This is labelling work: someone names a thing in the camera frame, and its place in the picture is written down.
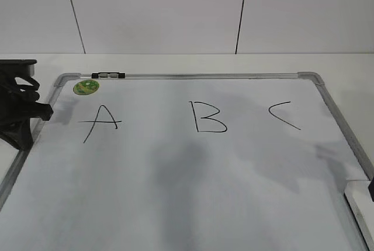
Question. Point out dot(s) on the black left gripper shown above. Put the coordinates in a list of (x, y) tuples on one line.
[(19, 103)]

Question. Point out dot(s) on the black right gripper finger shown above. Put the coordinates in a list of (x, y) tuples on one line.
[(371, 189)]

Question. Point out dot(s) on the white whiteboard eraser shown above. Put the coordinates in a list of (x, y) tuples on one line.
[(361, 204)]

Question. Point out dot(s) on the round green magnet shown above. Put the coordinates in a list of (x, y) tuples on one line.
[(86, 87)]

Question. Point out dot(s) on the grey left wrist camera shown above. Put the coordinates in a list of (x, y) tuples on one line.
[(24, 67)]

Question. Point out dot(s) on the black and clear frame clip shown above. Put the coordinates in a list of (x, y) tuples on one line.
[(109, 75)]

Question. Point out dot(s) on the white whiteboard with grey frame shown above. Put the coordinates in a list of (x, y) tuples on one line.
[(186, 162)]

